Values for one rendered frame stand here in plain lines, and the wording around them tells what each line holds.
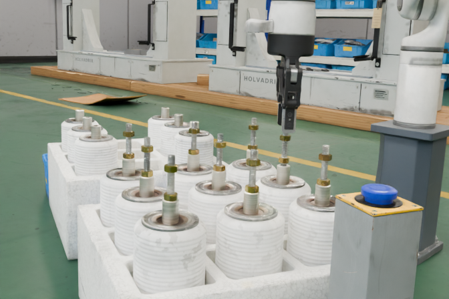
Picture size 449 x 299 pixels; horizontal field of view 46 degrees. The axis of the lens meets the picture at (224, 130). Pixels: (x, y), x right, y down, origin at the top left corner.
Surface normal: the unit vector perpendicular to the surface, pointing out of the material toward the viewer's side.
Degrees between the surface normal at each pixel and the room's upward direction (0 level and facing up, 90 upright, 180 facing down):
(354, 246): 90
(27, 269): 0
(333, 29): 90
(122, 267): 0
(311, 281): 90
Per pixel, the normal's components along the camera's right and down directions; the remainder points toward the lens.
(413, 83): -0.53, 0.14
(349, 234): -0.92, 0.04
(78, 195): 0.40, 0.18
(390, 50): -0.70, 0.11
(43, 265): 0.04, -0.98
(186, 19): 0.72, 0.15
